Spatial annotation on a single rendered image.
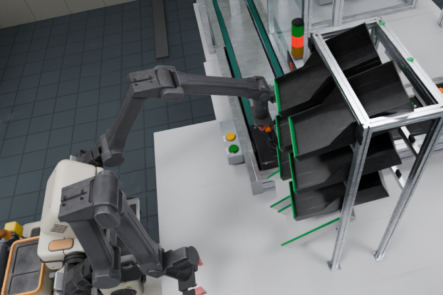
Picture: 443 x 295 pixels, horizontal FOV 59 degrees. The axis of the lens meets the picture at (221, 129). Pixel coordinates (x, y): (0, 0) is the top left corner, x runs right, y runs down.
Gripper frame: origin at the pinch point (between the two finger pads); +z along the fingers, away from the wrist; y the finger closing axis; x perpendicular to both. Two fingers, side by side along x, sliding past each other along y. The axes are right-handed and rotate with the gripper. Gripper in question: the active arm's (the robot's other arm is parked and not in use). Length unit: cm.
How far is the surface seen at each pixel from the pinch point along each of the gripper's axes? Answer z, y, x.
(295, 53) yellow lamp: -21.3, 17.0, -18.5
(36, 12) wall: 100, 313, 185
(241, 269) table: 21, -47, 21
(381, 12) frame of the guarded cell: 18, 81, -91
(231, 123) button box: 11.4, 16.2, 11.2
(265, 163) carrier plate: 10.1, -10.3, 1.5
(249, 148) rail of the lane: 11.3, 0.0, 6.2
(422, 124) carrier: 10, -9, -66
